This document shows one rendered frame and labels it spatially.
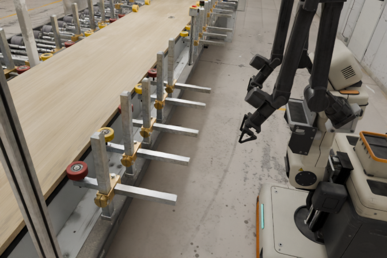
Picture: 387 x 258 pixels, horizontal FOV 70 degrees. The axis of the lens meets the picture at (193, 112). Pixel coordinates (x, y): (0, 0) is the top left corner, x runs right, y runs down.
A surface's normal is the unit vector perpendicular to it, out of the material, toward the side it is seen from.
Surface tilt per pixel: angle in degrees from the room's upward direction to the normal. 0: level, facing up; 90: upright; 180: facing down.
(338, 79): 90
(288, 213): 0
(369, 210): 90
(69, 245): 0
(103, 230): 0
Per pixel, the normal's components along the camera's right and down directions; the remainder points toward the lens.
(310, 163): -0.19, 0.51
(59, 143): 0.07, -0.84
